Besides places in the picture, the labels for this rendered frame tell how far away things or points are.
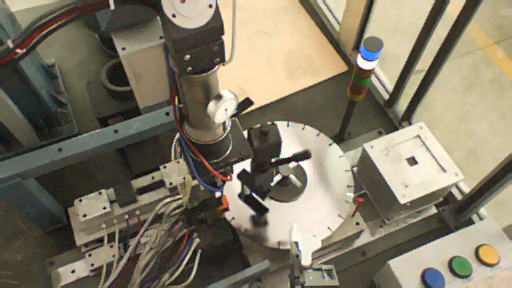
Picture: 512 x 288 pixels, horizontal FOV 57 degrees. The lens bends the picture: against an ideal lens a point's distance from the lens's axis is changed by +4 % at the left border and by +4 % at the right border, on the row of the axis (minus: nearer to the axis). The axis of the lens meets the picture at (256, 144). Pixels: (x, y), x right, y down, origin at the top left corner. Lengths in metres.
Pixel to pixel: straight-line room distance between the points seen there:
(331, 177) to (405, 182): 0.20
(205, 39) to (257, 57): 1.01
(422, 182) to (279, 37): 0.71
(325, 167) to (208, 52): 0.61
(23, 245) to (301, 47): 1.01
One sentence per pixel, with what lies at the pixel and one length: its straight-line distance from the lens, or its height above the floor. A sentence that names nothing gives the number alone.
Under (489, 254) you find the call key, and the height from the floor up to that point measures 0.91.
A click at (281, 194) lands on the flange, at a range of 1.06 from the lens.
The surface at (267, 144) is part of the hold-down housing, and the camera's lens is 0.78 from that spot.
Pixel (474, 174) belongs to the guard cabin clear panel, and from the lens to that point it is 1.29.
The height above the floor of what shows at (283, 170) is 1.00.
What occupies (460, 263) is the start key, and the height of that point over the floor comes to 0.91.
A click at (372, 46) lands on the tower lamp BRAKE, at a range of 1.07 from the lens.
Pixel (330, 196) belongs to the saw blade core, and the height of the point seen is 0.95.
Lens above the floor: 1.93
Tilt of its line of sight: 60 degrees down
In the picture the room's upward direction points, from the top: 1 degrees clockwise
